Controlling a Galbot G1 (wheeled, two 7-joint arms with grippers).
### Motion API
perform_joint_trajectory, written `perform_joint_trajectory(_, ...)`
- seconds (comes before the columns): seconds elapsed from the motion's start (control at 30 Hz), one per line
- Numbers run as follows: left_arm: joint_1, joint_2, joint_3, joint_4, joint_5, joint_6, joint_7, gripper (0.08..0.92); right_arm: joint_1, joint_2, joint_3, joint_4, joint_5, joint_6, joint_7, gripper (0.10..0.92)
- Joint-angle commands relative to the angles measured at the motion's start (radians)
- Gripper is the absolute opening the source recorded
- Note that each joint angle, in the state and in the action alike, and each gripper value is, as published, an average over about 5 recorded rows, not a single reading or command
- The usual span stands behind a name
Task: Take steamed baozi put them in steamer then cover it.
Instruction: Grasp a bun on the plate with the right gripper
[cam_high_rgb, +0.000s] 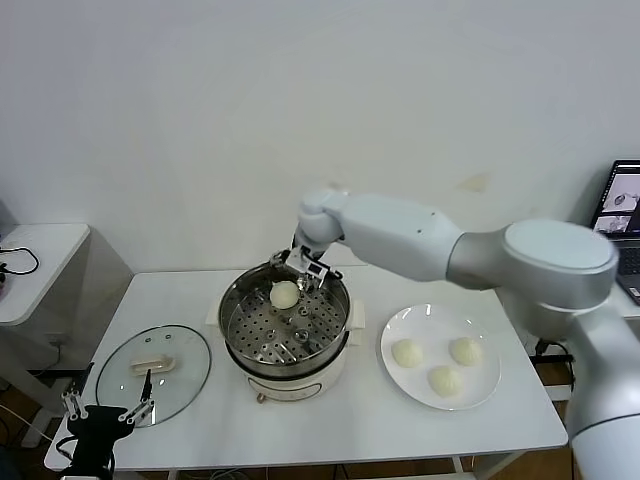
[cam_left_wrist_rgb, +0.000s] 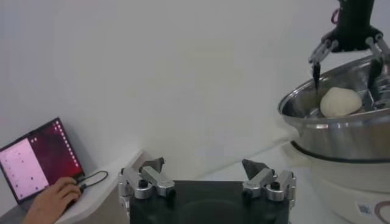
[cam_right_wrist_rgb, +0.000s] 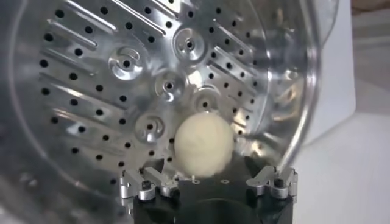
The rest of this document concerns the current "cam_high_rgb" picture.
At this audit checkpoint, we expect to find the thin white floor cable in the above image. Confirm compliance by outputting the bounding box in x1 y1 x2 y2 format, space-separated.
0 403 54 444

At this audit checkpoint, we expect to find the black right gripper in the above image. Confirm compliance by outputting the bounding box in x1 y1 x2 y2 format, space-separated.
269 243 335 294

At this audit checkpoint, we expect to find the grey laptop with dark screen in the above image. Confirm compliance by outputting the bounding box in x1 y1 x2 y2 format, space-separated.
589 159 640 307

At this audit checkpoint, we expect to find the cream electric cooker base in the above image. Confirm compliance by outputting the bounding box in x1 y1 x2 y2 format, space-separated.
206 298 368 404

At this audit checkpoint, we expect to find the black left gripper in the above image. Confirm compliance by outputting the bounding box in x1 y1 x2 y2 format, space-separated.
61 362 154 474

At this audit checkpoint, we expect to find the white steamed baozi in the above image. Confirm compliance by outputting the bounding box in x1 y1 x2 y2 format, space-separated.
448 337 485 368
269 280 300 309
427 365 465 399
391 339 425 370

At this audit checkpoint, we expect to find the white side table with label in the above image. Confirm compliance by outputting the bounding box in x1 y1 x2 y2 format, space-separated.
617 287 640 321

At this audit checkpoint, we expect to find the stainless steel steamer basket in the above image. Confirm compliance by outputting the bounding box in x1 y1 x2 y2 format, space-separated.
218 258 351 382

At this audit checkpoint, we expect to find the glass lid with cream handle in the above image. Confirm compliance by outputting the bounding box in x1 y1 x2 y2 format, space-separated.
95 325 213 429

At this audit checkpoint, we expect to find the black looped cable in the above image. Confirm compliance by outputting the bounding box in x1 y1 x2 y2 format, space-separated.
0 246 40 277

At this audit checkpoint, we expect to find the black cable with adapter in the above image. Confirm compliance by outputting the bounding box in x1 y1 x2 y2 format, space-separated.
533 338 576 396

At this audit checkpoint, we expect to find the white round plate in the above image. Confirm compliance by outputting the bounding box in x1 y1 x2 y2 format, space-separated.
380 305 502 412

